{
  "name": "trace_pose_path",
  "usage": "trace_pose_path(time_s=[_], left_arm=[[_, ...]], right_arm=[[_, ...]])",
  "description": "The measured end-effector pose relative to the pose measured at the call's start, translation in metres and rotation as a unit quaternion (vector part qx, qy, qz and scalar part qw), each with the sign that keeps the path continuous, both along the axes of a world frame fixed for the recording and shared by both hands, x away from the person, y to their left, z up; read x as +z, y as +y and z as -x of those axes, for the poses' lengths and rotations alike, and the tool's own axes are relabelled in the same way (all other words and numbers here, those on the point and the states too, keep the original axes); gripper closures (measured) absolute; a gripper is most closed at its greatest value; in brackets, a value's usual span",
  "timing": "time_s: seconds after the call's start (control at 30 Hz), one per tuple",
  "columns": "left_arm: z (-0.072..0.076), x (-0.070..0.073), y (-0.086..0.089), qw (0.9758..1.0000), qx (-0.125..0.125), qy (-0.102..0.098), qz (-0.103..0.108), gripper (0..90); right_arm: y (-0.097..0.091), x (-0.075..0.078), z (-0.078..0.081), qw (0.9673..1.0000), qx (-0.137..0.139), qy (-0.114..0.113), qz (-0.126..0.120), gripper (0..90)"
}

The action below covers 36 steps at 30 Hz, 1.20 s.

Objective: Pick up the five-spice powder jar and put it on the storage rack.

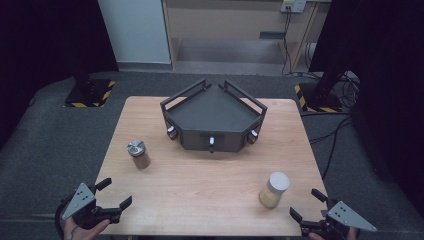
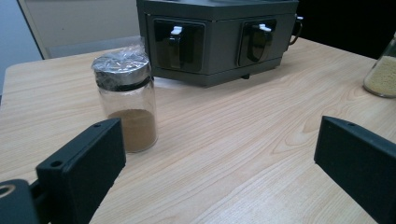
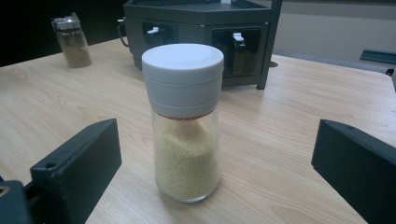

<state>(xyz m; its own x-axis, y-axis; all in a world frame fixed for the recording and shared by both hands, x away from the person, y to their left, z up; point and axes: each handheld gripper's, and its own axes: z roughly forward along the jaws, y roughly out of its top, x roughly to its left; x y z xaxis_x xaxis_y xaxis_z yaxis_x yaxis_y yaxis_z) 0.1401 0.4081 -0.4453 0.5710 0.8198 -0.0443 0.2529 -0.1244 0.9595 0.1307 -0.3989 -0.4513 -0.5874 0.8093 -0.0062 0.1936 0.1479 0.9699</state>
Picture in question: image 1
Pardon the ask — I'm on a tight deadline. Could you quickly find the white wall power outlet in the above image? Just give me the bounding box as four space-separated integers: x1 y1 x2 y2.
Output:
280 0 307 14

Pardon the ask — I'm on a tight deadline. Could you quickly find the white panel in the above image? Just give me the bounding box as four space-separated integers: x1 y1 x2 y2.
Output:
97 0 172 65

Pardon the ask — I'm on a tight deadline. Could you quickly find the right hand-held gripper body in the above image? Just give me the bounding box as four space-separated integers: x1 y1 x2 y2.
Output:
300 199 378 240

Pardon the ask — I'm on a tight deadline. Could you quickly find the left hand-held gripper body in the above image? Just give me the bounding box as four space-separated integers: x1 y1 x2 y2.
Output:
61 182 122 231

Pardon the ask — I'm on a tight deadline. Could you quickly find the black corner rack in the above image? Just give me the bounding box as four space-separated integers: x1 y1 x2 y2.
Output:
159 78 269 154

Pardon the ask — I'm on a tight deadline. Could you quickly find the black floor cable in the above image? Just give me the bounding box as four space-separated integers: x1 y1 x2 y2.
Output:
321 117 353 181
309 116 353 145

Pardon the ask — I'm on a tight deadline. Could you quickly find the black stand striped base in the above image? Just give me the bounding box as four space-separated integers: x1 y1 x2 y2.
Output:
293 61 351 114
63 49 117 109

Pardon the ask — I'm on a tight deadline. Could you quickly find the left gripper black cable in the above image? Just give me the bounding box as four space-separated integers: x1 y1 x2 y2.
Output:
54 195 74 240

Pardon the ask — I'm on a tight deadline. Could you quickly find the brown spice jar metal lid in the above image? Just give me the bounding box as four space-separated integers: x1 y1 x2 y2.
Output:
125 139 152 170

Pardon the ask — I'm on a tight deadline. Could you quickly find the person's left hand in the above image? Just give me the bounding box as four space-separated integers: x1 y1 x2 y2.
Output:
63 216 111 240

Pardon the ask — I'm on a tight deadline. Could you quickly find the black cable from outlet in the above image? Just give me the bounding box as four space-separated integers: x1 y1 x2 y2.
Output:
281 11 295 76

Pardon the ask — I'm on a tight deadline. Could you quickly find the black curtain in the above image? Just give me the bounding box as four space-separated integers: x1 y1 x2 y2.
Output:
0 0 120 151
309 0 424 209

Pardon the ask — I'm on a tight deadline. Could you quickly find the person's right hand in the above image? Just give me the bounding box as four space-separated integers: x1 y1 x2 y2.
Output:
308 227 358 240

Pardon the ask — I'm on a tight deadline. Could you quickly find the tangled cable bundle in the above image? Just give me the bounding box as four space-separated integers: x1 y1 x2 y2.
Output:
334 70 362 112

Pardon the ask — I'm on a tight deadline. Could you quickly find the wooden cabinet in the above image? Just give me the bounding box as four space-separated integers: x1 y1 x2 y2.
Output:
161 0 332 73

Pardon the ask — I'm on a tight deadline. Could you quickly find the yellow spice jar white lid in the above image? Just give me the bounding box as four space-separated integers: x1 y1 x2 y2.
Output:
258 171 291 210

